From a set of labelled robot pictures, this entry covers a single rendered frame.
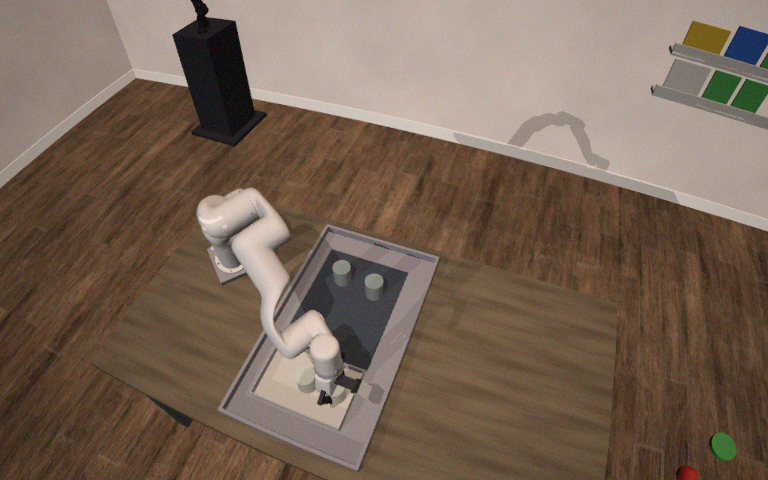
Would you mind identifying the clear glass jar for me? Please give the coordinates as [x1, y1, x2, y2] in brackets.
[332, 260, 352, 287]
[331, 385, 346, 405]
[294, 365, 316, 394]
[365, 273, 384, 301]

